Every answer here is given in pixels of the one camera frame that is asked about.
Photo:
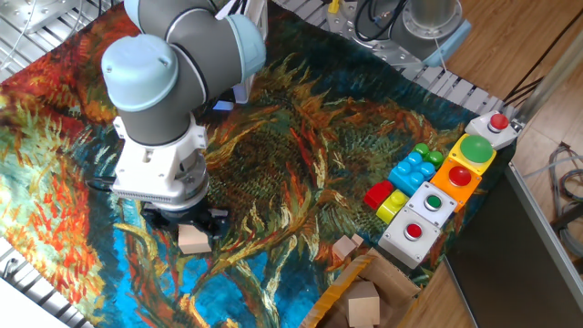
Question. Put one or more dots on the yellow connector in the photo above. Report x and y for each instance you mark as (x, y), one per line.
(334, 6)

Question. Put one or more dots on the red toy brick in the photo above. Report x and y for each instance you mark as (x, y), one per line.
(378, 193)

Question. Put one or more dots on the green toy brick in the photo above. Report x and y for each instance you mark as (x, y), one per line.
(435, 158)

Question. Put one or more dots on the silver metal bracket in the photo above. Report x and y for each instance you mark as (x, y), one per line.
(41, 11)

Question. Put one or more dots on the sunflower painting print cloth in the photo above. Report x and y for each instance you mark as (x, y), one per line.
(296, 182)

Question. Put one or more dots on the brown cardboard box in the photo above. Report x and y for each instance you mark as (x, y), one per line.
(391, 278)

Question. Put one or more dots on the dark flat bar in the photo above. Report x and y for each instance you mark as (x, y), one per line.
(569, 218)

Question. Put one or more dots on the large white red-button box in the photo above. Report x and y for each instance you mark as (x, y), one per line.
(401, 248)

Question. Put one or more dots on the aluminium frame post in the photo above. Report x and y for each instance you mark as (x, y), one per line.
(546, 84)

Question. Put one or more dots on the yellow green-dome button box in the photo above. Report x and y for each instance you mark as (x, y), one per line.
(476, 149)

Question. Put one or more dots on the vented wrist sensor housing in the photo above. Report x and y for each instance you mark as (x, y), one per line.
(146, 173)

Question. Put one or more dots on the large plain wooden cube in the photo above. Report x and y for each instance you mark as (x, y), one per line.
(363, 305)
(193, 243)

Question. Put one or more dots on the tiny wooden block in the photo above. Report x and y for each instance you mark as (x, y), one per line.
(358, 239)

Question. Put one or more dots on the small wooden block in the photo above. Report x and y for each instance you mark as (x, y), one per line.
(344, 248)

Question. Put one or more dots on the orange red-button box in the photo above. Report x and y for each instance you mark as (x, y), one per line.
(460, 177)

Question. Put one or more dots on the blue toy brick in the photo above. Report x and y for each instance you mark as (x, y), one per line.
(410, 175)

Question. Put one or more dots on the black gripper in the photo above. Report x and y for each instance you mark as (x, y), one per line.
(187, 218)

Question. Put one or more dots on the white green-button box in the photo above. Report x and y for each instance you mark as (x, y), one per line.
(432, 202)

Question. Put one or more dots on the yellow toy brick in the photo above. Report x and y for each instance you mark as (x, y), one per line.
(391, 207)

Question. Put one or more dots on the grey red emergency-button box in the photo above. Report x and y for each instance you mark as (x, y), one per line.
(498, 123)

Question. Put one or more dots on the clear plastic tube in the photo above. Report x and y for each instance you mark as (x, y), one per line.
(551, 166)

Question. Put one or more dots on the small metal hook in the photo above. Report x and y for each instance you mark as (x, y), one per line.
(9, 266)

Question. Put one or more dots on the black panel with aluminium frame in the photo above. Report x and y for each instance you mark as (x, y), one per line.
(501, 273)

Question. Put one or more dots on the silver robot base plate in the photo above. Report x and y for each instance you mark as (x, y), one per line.
(339, 25)

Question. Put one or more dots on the white plastic drawer cabinet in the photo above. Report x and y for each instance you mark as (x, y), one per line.
(243, 93)

